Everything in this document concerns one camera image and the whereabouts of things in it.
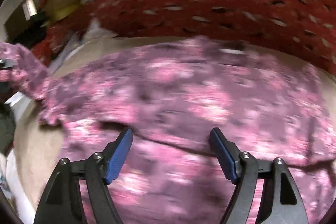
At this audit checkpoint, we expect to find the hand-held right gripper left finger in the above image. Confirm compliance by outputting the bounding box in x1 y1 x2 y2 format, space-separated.
34 127 133 224

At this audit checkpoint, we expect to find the pink floral garment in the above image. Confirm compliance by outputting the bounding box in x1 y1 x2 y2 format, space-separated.
0 36 336 224

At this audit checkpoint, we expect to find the red patterned blanket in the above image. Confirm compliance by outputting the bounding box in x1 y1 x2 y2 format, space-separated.
33 0 336 75

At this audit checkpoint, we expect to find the yellow object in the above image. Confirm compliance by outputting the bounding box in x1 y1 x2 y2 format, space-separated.
50 5 79 24

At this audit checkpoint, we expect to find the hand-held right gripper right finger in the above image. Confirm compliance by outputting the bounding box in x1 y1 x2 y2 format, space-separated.
209 127 309 224

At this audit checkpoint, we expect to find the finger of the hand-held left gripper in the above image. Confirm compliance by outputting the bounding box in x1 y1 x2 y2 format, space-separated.
0 58 14 70

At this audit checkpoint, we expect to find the beige blanket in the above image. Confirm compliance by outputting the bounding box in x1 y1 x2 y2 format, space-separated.
13 35 328 214

